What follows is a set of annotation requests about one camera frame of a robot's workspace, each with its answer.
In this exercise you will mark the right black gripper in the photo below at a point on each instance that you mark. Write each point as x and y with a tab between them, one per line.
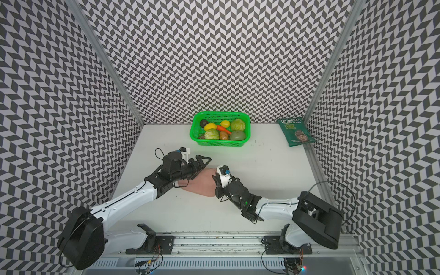
219	188

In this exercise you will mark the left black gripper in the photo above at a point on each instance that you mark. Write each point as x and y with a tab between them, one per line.
197	169

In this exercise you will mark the pink corduroy bag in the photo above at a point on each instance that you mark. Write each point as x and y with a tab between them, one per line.
203	184

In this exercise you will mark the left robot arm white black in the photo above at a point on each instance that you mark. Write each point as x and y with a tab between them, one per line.
87	236

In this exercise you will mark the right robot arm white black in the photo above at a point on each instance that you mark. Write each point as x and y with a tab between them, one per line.
308	217

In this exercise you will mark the green toy lettuce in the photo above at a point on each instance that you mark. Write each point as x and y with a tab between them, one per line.
212	134

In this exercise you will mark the brown toy potato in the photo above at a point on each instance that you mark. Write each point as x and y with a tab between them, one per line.
223	135

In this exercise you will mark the orange toy carrot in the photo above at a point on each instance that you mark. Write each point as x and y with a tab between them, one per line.
223	129

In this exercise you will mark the dark purple toy fruit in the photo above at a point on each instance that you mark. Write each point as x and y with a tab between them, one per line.
203	123

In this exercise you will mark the grey green toy avocado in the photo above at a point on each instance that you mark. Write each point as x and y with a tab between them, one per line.
237	135

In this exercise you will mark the yellow toy lemon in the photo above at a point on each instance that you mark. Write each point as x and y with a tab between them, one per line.
225	124

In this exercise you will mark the green plastic basket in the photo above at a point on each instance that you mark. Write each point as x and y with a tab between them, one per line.
216	117

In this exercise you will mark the light green toy cabbage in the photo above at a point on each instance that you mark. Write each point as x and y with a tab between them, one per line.
238	125

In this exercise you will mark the green book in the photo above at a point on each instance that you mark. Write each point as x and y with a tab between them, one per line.
295	131

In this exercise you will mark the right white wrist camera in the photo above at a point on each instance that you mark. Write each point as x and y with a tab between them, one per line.
224	170

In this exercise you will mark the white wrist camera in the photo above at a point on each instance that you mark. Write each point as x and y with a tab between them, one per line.
185	152
224	170

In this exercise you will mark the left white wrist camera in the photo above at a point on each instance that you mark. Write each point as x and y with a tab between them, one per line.
185	152

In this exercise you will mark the aluminium front rail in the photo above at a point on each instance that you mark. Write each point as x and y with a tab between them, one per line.
211	244

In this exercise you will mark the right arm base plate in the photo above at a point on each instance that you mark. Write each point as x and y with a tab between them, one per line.
285	244

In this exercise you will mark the right aluminium corner post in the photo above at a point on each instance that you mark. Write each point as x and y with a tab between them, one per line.
333	60

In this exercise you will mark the aluminium corner post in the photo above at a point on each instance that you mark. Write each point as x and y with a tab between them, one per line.
81	19
333	60

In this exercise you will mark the left aluminium corner post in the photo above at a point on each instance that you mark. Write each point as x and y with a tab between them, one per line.
81	19

